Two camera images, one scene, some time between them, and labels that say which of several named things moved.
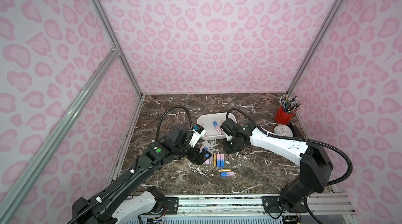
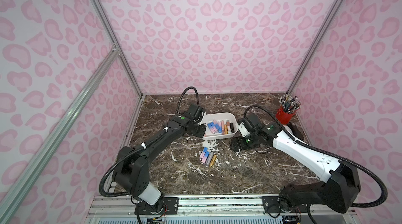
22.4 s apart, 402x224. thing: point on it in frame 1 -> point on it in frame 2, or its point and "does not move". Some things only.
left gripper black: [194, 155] -> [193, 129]
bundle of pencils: [290, 103] does not move
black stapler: [296, 132] does not move
